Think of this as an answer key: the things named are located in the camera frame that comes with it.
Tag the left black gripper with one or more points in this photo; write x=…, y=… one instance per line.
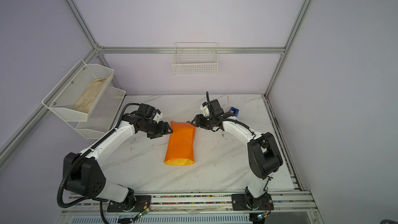
x=162, y=133

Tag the lower white mesh shelf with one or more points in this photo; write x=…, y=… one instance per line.
x=103, y=115

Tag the blue tape dispenser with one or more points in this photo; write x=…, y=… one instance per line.
x=234, y=111

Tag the aluminium frame rail front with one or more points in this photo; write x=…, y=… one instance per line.
x=201, y=203

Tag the white mesh shelf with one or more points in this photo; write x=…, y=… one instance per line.
x=62, y=98
x=103, y=115

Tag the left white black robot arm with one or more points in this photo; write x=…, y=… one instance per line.
x=83, y=176

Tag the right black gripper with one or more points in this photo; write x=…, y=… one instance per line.
x=197, y=122

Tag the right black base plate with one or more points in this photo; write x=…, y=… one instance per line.
x=252, y=201

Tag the yellow orange wrapping paper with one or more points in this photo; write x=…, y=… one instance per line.
x=180, y=151

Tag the beige cloth in shelf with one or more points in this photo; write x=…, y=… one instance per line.
x=88, y=98

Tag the white wire wall basket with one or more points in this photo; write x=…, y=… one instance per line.
x=195, y=58

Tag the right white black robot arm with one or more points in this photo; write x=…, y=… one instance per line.
x=264, y=156

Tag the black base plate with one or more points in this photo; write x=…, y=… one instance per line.
x=134, y=204
x=252, y=201

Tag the upper white mesh shelf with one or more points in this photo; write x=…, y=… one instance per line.
x=62, y=98

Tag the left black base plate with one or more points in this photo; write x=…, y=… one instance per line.
x=134, y=204

